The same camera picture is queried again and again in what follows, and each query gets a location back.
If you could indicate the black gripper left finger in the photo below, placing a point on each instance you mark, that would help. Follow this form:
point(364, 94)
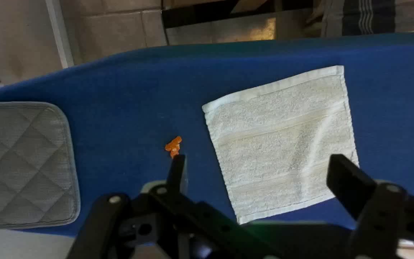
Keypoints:
point(176, 173)

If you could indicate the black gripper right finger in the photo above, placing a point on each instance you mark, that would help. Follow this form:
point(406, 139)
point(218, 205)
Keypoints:
point(351, 185)

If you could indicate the small orange object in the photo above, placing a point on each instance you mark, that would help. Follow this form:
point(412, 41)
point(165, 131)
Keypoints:
point(175, 144)

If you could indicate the white terry towel cloth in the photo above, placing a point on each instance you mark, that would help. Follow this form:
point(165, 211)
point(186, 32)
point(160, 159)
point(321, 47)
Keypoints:
point(284, 139)

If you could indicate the blue ironing board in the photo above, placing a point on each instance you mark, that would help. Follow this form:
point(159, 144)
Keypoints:
point(130, 95)

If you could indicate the grey quilted iron rest pad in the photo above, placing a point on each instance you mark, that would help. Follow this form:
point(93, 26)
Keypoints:
point(21, 163)

